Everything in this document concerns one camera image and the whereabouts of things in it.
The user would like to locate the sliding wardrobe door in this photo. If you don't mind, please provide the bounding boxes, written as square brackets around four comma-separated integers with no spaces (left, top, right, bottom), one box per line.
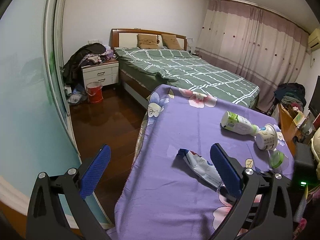
[1,0,79,196]

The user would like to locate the purple floral tablecloth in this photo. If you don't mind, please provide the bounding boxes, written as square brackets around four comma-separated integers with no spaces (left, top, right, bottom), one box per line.
[114,83,296,240]

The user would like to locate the black television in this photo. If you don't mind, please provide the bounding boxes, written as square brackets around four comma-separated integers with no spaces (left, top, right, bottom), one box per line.
[308,76,320,118]

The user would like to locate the clothes pile on desk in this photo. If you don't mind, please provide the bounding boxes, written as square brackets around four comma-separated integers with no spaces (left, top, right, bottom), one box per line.
[273,82,306,109]

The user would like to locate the red bucket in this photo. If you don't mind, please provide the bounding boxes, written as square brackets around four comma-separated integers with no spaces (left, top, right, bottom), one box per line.
[86,81,103,103]

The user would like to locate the clear plastic cup green lid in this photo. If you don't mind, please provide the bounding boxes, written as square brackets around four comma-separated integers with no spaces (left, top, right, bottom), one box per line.
[269,149,289,172]

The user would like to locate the dark clothes pile on nightstand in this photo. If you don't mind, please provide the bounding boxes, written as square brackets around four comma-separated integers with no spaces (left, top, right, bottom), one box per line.
[62,43,106,86]

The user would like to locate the right brown pillow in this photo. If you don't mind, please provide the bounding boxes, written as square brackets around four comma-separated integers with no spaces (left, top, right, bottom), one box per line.
[161,34,182,50]

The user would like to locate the cream puffer jacket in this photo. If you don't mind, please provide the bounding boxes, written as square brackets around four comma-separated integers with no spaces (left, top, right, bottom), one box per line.
[311,128,320,180]

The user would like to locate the pink white curtain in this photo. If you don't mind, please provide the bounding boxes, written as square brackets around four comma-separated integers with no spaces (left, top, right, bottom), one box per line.
[195,0,309,112]

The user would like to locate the brown pillow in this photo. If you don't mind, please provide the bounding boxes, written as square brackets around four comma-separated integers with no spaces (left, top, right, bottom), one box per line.
[137,34,160,49]
[161,34,182,50]

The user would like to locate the green white drink bottle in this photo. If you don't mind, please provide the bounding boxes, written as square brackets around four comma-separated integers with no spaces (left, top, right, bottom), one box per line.
[220,111,260,137]

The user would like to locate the wooden desk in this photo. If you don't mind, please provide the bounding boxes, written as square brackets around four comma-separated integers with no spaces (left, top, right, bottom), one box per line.
[277,104,303,155]

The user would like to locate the wooden headboard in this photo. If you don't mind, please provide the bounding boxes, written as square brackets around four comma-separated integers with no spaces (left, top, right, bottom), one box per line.
[110,28,172,49]

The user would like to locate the white nightstand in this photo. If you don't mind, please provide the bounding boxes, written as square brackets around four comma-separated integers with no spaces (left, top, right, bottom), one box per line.
[81,60,119,87]

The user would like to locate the left brown pillow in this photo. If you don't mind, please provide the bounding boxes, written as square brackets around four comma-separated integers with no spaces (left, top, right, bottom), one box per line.
[137,34,160,49]

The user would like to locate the white paper cup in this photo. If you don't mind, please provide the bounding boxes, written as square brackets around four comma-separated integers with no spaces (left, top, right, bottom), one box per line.
[255,124,278,151]

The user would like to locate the bed with green plaid quilt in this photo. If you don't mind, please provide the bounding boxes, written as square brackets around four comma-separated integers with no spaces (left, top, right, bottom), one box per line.
[115,47,260,108]

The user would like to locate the beige air conditioner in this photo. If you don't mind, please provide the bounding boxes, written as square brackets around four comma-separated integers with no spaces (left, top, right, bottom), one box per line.
[308,28,320,51]

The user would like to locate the blue white snack bag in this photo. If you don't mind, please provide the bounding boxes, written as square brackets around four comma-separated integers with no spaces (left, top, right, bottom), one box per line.
[177,148,223,189]

